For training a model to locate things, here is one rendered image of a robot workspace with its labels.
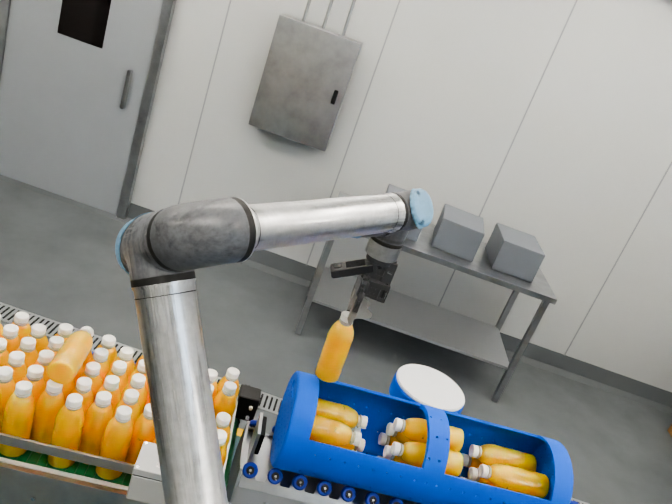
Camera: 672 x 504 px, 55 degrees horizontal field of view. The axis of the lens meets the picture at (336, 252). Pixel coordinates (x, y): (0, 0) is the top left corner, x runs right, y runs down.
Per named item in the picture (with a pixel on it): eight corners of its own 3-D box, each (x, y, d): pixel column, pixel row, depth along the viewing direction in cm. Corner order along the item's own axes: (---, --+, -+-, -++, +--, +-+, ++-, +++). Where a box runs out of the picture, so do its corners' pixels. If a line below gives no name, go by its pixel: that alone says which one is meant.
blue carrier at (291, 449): (547, 554, 192) (586, 475, 185) (267, 487, 179) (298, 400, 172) (515, 493, 220) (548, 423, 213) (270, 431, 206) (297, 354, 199)
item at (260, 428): (253, 467, 190) (265, 435, 185) (245, 465, 190) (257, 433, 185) (256, 445, 199) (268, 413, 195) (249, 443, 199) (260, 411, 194)
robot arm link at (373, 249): (371, 243, 164) (368, 229, 173) (365, 259, 166) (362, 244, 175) (403, 253, 166) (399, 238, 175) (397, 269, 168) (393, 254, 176)
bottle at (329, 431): (291, 412, 189) (351, 428, 191) (286, 436, 185) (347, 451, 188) (297, 407, 183) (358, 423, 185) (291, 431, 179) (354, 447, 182)
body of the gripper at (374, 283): (383, 306, 173) (399, 267, 168) (353, 297, 171) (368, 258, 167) (380, 293, 180) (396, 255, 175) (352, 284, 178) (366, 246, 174)
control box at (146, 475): (205, 517, 159) (215, 486, 155) (125, 498, 156) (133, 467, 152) (211, 487, 168) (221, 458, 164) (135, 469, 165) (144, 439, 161)
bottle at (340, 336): (336, 384, 183) (356, 330, 175) (313, 376, 183) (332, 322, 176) (340, 371, 189) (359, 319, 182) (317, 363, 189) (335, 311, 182)
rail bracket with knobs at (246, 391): (250, 429, 209) (259, 404, 205) (229, 424, 208) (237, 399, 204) (253, 410, 218) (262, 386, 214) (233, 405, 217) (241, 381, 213)
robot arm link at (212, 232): (181, 195, 100) (434, 180, 148) (142, 208, 108) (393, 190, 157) (193, 269, 100) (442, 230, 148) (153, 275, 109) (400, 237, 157)
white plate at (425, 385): (444, 366, 262) (443, 368, 262) (386, 361, 250) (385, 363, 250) (478, 411, 239) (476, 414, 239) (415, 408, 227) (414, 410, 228)
